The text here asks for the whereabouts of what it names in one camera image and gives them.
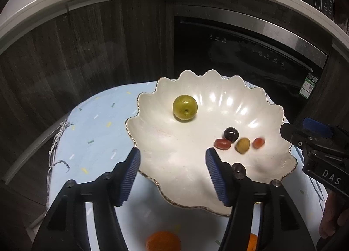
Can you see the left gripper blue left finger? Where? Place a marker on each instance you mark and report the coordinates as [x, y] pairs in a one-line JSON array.
[[124, 175]]

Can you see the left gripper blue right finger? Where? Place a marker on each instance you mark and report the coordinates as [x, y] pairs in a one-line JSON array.
[[221, 175]]

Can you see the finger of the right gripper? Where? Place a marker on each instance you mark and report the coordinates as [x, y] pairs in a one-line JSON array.
[[317, 128], [301, 137]]

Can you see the tan longan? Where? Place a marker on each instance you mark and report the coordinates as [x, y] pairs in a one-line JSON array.
[[242, 145]]

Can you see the dark grape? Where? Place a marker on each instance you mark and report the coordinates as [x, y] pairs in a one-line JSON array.
[[231, 134]]

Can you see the yellow-green round fruit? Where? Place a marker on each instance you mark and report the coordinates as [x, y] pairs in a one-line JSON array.
[[185, 107]]

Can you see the orange tangerine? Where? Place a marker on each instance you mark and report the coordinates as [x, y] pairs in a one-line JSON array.
[[252, 244], [163, 241]]

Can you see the dark plum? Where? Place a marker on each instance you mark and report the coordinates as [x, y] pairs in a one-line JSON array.
[[239, 170]]

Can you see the person's right hand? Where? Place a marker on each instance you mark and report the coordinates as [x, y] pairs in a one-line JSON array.
[[334, 215]]

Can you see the white scalloped ceramic bowl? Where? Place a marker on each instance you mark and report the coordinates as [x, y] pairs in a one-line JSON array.
[[173, 150]]

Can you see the built-in black dishwasher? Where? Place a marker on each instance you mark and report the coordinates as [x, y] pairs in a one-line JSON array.
[[264, 54]]

